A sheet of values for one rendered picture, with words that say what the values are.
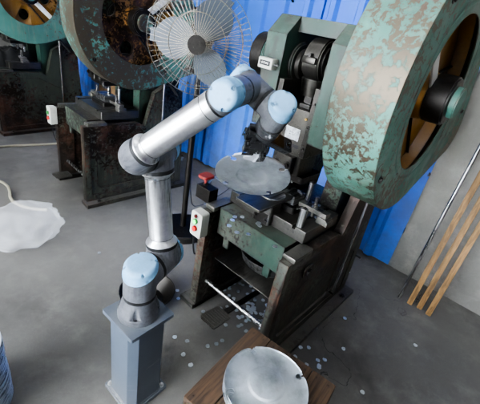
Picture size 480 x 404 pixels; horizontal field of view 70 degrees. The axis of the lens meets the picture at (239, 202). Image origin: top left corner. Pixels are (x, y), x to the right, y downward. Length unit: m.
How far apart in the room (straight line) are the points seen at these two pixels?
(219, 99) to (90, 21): 1.60
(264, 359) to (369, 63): 1.03
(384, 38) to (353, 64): 0.09
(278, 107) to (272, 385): 0.91
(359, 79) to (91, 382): 1.55
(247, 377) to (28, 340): 1.08
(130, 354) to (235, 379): 0.39
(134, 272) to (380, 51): 0.96
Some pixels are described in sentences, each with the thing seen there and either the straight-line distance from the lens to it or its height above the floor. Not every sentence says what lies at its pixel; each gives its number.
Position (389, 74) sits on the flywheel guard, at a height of 1.39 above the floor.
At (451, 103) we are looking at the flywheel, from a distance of 1.30.
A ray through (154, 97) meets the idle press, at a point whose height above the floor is 0.81.
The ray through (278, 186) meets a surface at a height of 0.90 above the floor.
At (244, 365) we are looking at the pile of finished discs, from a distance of 1.34.
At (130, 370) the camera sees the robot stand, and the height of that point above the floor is 0.24.
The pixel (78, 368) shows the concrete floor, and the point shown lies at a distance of 1.81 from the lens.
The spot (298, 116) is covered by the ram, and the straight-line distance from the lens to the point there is 1.48.
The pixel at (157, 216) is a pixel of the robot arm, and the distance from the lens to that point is 1.21.
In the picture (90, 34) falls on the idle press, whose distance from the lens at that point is 2.32.
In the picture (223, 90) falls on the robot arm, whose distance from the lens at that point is 0.80.
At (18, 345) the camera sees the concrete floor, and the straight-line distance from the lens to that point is 1.95.
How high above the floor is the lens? 1.45
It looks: 28 degrees down
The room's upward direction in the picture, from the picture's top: 11 degrees clockwise
